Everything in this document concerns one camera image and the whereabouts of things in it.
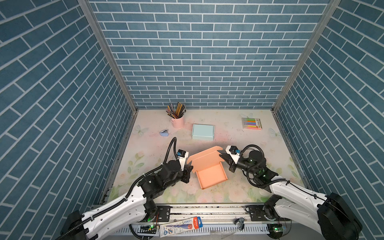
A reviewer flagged left black corrugated cable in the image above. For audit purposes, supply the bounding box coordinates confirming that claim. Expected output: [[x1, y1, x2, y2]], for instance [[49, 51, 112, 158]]
[[55, 137, 178, 240]]

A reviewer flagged small metal clip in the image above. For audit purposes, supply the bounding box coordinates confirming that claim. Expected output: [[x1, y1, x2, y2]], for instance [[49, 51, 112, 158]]
[[234, 218, 245, 231]]

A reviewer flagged pink paper box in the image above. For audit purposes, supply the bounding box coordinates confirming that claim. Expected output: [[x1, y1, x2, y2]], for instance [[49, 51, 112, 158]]
[[187, 146, 228, 190]]

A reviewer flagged aluminium mounting rail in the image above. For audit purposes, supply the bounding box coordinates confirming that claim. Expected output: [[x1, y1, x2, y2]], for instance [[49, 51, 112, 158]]
[[77, 203, 344, 240]]

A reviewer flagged bundle of coloured pencils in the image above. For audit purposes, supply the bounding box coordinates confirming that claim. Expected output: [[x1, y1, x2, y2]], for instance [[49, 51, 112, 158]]
[[166, 102, 187, 119]]

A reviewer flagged light blue paper box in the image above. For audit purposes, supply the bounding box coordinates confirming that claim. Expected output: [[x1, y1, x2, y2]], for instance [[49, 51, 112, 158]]
[[192, 124, 215, 141]]

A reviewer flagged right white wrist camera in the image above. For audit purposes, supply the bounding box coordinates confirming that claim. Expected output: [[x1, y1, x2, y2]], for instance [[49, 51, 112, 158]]
[[226, 146, 241, 164]]

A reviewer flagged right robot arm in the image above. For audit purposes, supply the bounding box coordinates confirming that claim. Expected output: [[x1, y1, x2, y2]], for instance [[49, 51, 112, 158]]
[[219, 145, 363, 240]]

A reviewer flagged red blue white package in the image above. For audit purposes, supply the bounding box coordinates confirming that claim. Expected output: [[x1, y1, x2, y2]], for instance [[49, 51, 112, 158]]
[[160, 217, 203, 238]]

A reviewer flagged pink pencil bucket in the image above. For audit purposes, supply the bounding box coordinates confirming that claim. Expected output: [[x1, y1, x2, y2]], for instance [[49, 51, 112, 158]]
[[171, 117, 185, 129]]

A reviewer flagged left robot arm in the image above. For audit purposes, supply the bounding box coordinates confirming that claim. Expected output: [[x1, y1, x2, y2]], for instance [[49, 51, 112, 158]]
[[58, 160, 193, 240]]

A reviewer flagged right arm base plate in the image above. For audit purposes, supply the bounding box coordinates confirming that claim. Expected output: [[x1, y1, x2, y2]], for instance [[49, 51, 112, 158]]
[[244, 205, 290, 222]]

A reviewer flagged pack of coloured markers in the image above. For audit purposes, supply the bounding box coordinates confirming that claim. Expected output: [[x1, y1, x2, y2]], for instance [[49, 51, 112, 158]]
[[242, 118, 263, 130]]

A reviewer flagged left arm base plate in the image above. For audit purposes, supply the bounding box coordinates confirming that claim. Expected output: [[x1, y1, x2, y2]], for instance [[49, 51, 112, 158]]
[[139, 205, 171, 223]]

